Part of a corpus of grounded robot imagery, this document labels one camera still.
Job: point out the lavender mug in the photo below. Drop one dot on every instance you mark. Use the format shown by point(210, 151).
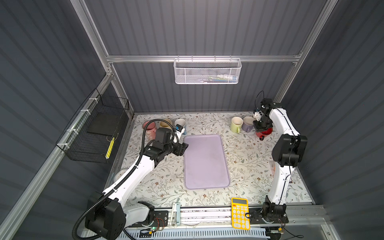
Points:
point(248, 125)

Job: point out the black wire basket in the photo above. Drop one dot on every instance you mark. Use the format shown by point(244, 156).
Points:
point(78, 145)

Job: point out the yellow marker in basket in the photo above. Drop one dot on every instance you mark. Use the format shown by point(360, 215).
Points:
point(110, 148)

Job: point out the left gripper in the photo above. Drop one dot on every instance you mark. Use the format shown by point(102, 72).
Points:
point(179, 148)

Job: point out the lavender tray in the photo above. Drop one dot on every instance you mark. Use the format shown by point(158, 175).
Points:
point(205, 163)

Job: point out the pink ghost mug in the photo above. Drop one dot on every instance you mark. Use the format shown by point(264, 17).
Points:
point(150, 130)

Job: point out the yellow calculator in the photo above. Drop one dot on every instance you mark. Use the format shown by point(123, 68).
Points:
point(239, 208)

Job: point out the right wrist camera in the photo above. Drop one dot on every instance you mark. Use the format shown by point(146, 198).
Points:
point(257, 115)

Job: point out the small white clock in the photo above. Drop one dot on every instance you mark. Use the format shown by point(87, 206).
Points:
point(119, 174)

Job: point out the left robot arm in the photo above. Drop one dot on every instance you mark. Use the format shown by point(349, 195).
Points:
point(106, 215)

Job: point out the green mug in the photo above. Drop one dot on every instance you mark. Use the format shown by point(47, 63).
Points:
point(236, 124)

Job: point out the red mug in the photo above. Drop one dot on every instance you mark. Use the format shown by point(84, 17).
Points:
point(264, 132)

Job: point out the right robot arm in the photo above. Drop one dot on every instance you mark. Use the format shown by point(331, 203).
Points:
point(287, 153)

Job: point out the blue mug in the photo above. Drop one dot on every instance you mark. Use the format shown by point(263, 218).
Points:
point(182, 123)

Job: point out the items in white basket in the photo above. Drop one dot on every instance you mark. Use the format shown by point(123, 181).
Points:
point(220, 79)

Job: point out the white wire basket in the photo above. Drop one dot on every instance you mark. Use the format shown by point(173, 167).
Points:
point(189, 70)

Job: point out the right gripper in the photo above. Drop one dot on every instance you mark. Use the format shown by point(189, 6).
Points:
point(258, 129)

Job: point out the black pad in basket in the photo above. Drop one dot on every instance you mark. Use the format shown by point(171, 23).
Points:
point(104, 124)

